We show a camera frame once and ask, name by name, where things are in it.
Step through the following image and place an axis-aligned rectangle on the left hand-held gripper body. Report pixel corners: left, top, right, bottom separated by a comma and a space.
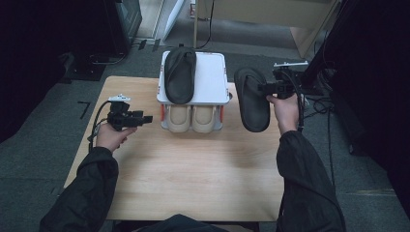
106, 94, 143, 131

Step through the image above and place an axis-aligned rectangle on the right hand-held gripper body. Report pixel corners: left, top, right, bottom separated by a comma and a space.
273, 61, 309, 100

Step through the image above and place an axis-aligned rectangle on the black slipper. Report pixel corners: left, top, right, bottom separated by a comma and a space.
163, 46, 197, 105
233, 67, 271, 133

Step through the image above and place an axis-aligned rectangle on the person's left hand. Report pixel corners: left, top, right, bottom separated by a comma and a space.
96, 123, 138, 153

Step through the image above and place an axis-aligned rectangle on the person's right hand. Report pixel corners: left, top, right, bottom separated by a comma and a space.
266, 95, 301, 135

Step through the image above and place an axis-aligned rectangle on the black cabinet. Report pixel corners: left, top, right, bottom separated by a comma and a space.
105, 0, 143, 57

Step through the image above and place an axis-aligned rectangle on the white board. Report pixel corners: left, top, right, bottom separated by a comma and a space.
162, 0, 186, 42

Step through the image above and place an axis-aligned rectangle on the person's dark clothed body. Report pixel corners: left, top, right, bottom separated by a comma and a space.
134, 214, 233, 232

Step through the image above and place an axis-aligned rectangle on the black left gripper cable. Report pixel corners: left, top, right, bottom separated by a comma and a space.
88, 100, 112, 151

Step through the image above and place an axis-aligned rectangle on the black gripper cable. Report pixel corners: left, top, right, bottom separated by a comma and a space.
88, 100, 112, 151
283, 71, 306, 132

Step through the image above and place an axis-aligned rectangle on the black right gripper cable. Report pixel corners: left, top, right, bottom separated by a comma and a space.
283, 71, 306, 132

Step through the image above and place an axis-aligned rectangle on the black floor cable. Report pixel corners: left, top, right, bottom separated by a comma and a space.
306, 96, 337, 188

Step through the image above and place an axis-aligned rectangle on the black hanging cable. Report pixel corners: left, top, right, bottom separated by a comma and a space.
196, 0, 216, 50

